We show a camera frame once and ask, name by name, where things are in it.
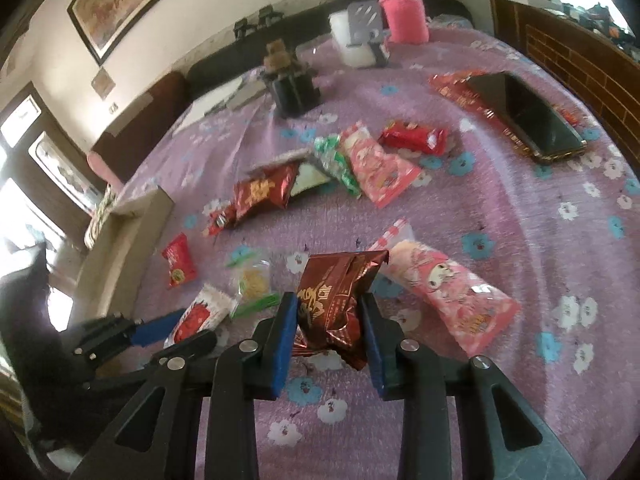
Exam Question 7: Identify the white red strawberry packet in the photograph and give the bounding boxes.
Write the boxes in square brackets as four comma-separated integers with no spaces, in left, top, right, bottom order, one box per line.
[164,284,238,348]

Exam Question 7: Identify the small red round-logo packet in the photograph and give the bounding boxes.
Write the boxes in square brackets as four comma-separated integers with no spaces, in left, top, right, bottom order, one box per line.
[162,233,198,288]

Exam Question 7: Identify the clear green cracker packet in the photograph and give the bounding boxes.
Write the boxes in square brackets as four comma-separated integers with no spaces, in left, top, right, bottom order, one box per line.
[228,249,280,318]

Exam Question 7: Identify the large pink cartoon snack bag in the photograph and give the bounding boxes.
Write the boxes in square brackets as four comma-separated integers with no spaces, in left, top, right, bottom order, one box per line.
[371,219,521,356]

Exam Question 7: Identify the dark red foil snack packet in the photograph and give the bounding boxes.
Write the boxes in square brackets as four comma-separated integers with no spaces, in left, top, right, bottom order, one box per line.
[293,250,388,370]

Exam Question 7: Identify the dark red gold snack packet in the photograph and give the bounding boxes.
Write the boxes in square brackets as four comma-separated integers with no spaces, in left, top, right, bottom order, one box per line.
[233,162,299,221]

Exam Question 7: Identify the cardboard box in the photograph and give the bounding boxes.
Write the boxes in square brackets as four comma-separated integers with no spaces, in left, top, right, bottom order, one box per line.
[68,188,174,327]

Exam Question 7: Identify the small red candy packet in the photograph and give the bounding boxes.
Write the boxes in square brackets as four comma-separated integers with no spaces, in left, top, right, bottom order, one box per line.
[203,204,236,237]

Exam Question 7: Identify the purple floral tablecloth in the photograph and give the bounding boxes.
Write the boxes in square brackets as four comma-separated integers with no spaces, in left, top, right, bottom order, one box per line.
[122,29,639,479]

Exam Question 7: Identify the white green snack packet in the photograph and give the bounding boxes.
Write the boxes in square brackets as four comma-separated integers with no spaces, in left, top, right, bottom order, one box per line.
[290,162,331,198]

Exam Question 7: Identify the green white candy packet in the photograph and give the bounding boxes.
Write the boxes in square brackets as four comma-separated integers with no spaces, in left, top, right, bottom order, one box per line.
[314,134,362,198]

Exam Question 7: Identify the white paper sheet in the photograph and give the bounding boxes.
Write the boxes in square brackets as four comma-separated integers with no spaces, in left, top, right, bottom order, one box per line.
[170,76,244,136]

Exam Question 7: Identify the black smartphone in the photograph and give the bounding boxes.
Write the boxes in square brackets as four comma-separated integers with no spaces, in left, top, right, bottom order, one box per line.
[466,72,587,164]

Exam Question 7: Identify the white plastic container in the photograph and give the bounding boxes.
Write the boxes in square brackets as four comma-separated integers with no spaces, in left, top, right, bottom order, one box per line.
[329,10,386,68]

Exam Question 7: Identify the black sofa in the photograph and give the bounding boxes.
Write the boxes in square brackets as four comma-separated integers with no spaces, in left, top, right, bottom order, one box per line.
[186,0,474,100]

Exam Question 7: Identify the brown wooden cabinet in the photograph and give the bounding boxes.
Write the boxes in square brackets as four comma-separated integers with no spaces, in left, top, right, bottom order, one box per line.
[490,0,639,171]

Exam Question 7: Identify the pink sleeved water bottle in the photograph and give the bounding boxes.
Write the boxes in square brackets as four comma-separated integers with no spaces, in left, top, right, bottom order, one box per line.
[380,0,430,46]

